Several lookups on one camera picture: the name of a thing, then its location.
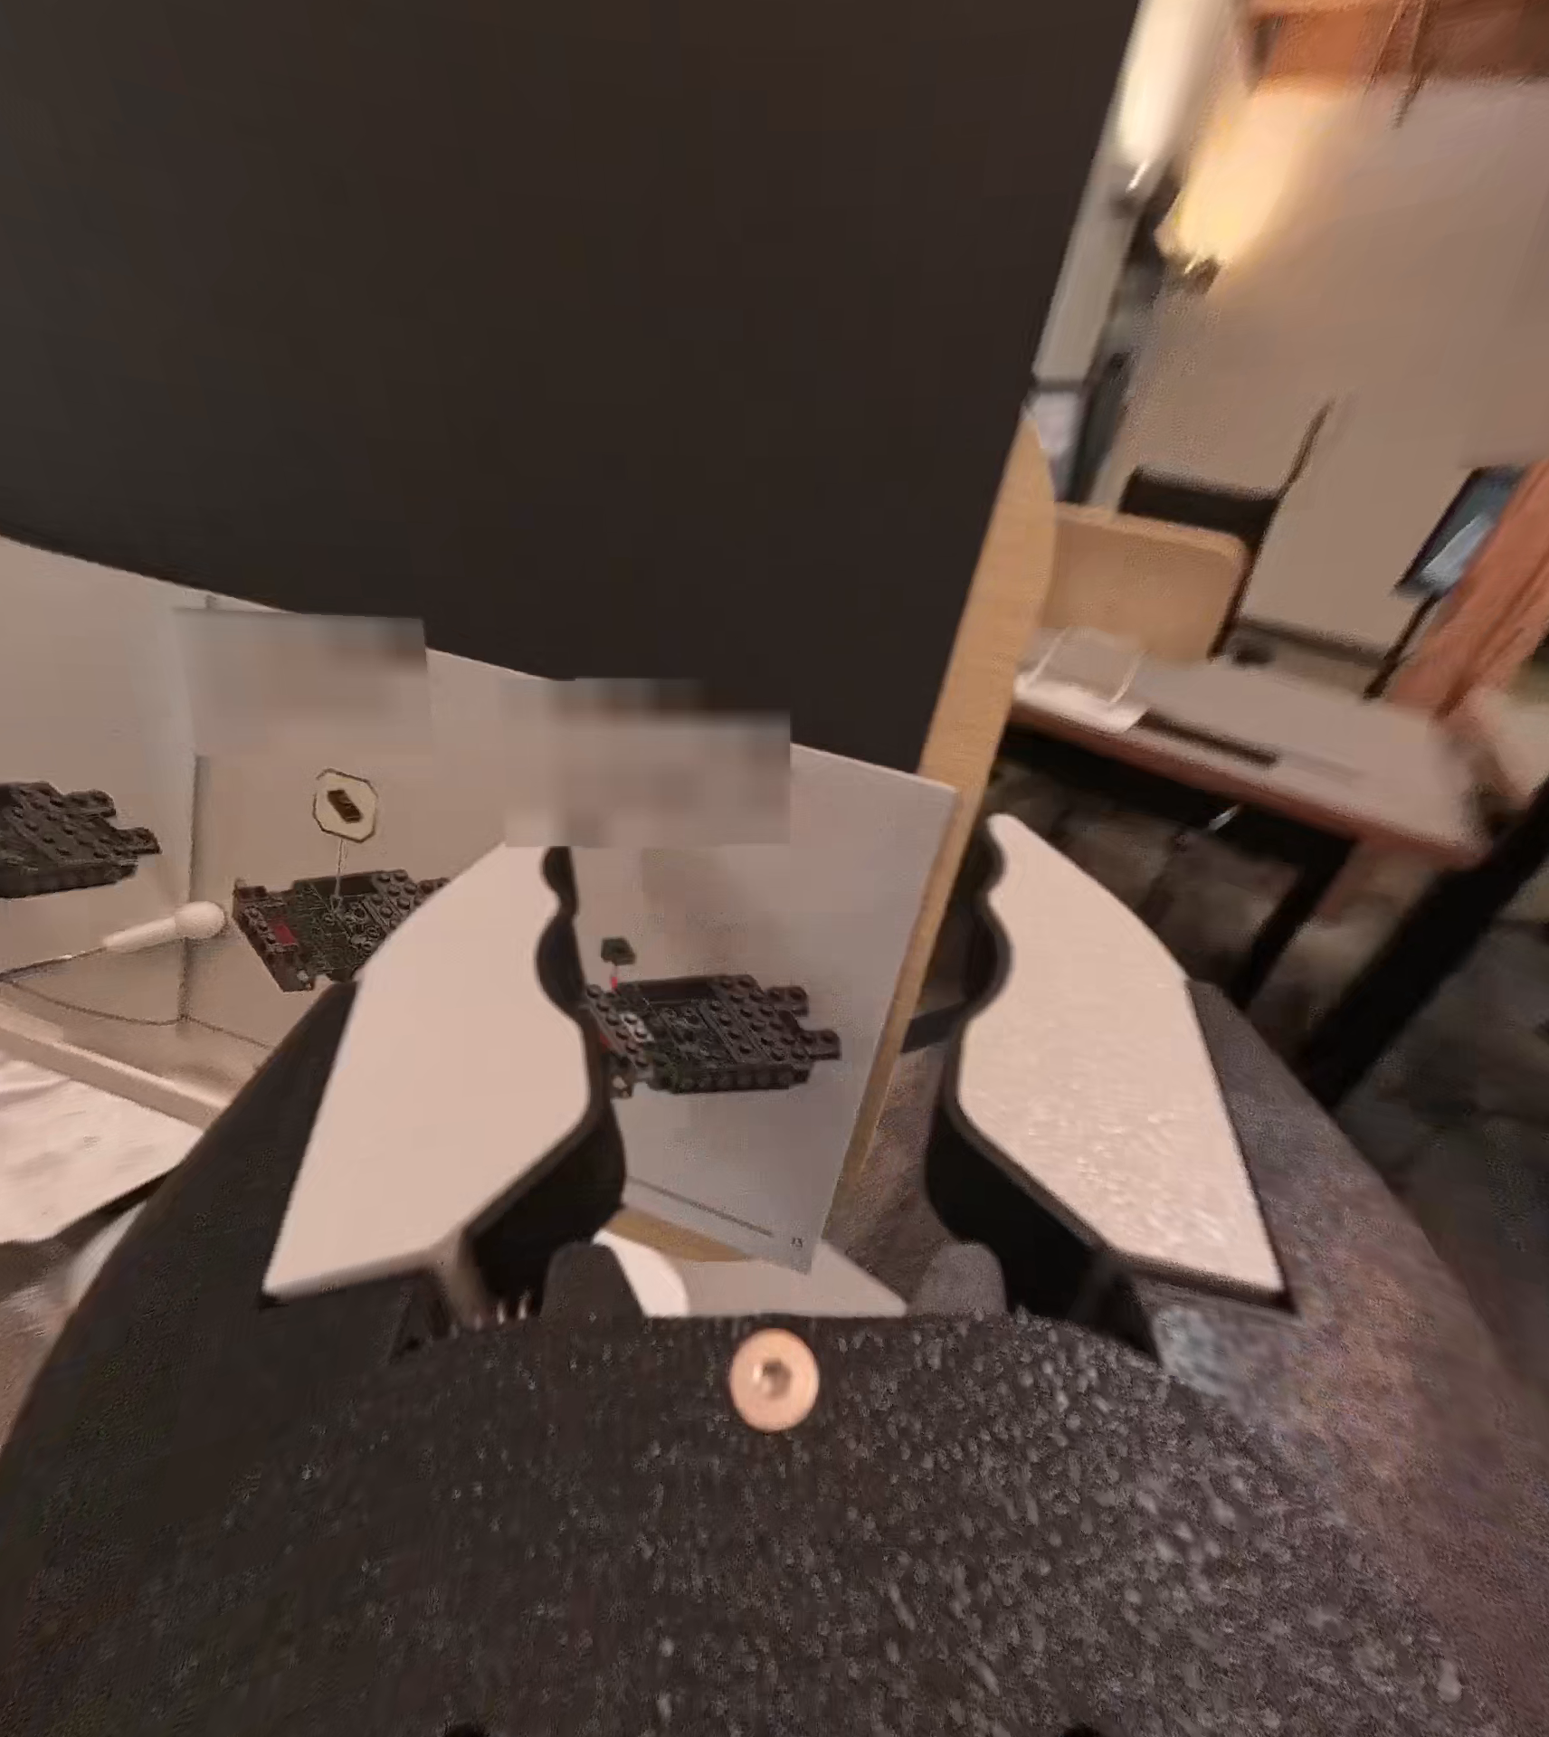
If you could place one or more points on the wooden pillar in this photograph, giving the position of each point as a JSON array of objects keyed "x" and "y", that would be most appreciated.
[{"x": 1535, "y": 542}]

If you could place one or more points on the opened printed paper bag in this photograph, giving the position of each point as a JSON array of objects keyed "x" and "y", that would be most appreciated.
[{"x": 30, "y": 1114}]

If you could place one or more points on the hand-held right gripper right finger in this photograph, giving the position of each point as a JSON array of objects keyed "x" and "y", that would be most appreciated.
[{"x": 1100, "y": 1071}]

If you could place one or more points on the light wooden chair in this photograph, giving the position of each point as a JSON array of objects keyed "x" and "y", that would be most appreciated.
[{"x": 1146, "y": 584}]

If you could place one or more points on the toy instruction booklet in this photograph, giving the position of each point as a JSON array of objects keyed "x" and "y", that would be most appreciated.
[{"x": 40, "y": 678}]

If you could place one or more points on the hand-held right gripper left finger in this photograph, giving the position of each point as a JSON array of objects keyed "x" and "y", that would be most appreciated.
[{"x": 451, "y": 1086}]

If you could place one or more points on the black metal pole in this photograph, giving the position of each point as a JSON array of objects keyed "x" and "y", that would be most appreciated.
[{"x": 1466, "y": 895}]

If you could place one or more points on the display screen on stand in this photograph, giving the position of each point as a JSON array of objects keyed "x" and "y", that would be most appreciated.
[{"x": 1461, "y": 537}]

